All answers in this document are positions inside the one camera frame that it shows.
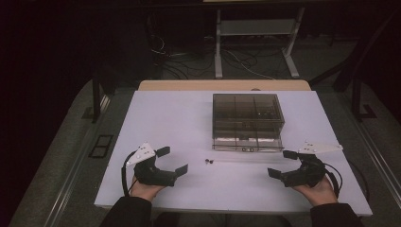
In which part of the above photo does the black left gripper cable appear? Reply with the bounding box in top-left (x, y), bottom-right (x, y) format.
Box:
top-left (121, 150), bottom-right (137, 199)

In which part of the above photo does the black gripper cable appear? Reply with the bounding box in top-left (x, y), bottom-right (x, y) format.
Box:
top-left (121, 150), bottom-right (137, 199)
top-left (323, 162), bottom-right (343, 200)

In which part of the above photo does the person's left hand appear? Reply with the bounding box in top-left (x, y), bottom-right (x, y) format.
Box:
top-left (130, 175), bottom-right (166, 202)

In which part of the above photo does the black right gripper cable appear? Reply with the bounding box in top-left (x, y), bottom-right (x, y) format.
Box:
top-left (323, 162), bottom-right (343, 200)

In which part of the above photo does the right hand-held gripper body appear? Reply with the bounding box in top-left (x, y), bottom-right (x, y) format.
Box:
top-left (281, 140), bottom-right (344, 188)

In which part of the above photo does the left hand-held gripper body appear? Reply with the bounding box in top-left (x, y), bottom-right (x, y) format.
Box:
top-left (126, 142), bottom-right (178, 187)

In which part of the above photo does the person's right hand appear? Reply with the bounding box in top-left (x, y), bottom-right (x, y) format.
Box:
top-left (291, 177), bottom-right (339, 208)

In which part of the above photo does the grey metal stand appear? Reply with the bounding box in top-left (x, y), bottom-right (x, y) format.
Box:
top-left (214, 7), bottom-right (305, 79)

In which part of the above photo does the black stand leg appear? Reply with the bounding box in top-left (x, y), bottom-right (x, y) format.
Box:
top-left (90, 62), bottom-right (112, 124)
top-left (333, 9), bottom-right (378, 123)

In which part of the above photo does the wooden table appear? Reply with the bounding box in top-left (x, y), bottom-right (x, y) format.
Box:
top-left (137, 79), bottom-right (312, 92)

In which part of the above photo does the smoked clear compartment box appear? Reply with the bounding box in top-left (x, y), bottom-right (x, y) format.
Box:
top-left (211, 93), bottom-right (286, 153)

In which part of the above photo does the black floor socket cover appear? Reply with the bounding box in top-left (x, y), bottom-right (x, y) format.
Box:
top-left (88, 134), bottom-right (114, 159)

